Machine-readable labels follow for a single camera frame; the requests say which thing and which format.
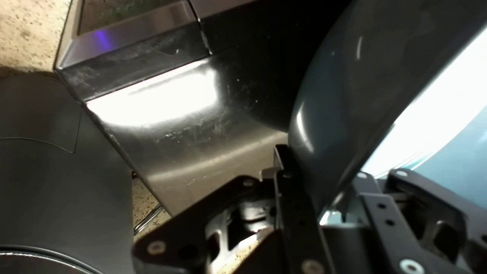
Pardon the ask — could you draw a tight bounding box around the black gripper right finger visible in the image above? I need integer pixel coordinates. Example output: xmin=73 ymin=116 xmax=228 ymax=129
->
xmin=321 ymin=167 xmax=487 ymax=274

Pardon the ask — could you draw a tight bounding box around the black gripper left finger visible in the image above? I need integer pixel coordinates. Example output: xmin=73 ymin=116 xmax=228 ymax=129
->
xmin=132 ymin=144 xmax=336 ymax=274

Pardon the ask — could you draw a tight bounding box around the blue bowl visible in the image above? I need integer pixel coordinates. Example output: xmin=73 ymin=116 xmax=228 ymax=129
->
xmin=286 ymin=0 xmax=487 ymax=228

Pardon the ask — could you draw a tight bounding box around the black and steel microwave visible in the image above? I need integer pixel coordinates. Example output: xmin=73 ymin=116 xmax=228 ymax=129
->
xmin=52 ymin=0 xmax=352 ymax=220

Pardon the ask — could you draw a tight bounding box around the black cylindrical appliance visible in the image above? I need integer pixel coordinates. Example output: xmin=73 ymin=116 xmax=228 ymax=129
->
xmin=0 ymin=68 xmax=137 ymax=274

